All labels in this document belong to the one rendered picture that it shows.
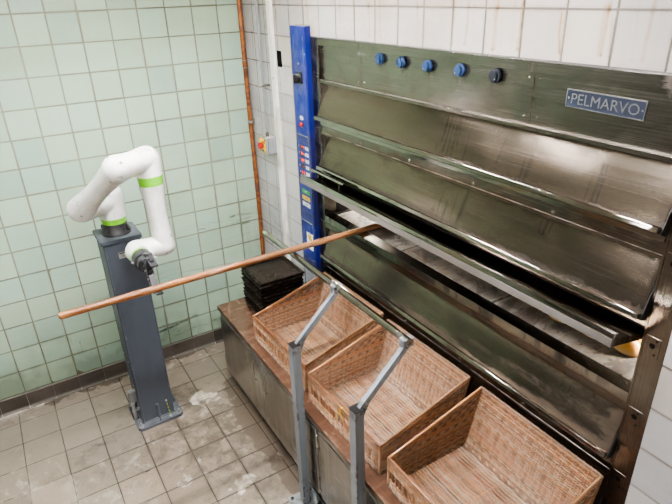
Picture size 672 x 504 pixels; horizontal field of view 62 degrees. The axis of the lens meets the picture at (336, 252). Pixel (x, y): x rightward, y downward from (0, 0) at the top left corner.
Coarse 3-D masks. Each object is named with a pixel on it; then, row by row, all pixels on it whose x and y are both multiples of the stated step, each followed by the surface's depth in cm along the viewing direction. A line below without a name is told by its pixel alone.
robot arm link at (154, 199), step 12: (144, 192) 257; (156, 192) 258; (156, 204) 260; (156, 216) 263; (156, 228) 265; (168, 228) 268; (156, 240) 267; (168, 240) 269; (156, 252) 268; (168, 252) 271
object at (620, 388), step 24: (336, 216) 305; (360, 240) 281; (408, 264) 251; (456, 288) 229; (480, 312) 217; (504, 312) 211; (528, 336) 198; (576, 360) 183; (600, 384) 176; (624, 384) 172
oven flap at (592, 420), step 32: (320, 256) 315; (352, 256) 294; (384, 288) 271; (416, 288) 254; (416, 320) 250; (448, 320) 236; (480, 352) 222; (512, 352) 210; (512, 384) 208; (544, 384) 198; (576, 384) 188; (576, 416) 187; (608, 416) 178; (608, 448) 178
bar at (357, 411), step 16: (272, 240) 283; (320, 272) 247; (336, 288) 235; (384, 320) 210; (304, 336) 237; (400, 336) 201; (400, 352) 200; (384, 368) 201; (368, 400) 200; (304, 416) 252; (352, 416) 199; (304, 432) 256; (352, 432) 203; (304, 448) 260; (352, 448) 206; (304, 464) 264; (352, 464) 210; (304, 480) 268; (352, 480) 214; (304, 496) 272; (352, 496) 218
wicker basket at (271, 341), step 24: (312, 288) 315; (264, 312) 302; (288, 312) 311; (312, 312) 321; (336, 312) 308; (360, 312) 290; (264, 336) 293; (288, 336) 306; (336, 336) 304; (360, 336) 272; (288, 360) 273; (312, 360) 260
